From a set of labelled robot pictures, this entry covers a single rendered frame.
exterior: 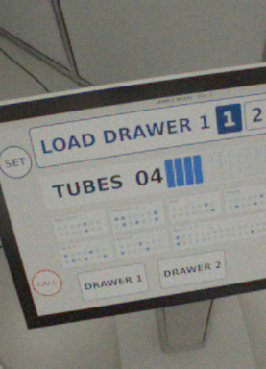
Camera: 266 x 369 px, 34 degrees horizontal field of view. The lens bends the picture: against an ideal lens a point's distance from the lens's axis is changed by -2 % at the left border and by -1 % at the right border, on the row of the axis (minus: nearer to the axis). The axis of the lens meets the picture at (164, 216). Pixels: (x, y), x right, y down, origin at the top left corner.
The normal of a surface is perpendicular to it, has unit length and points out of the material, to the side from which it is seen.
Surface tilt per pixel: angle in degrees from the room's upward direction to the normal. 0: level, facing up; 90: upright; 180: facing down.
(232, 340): 5
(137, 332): 5
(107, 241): 50
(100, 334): 0
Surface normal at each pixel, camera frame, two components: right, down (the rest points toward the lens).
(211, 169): 0.11, 0.36
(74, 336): -0.04, -0.47
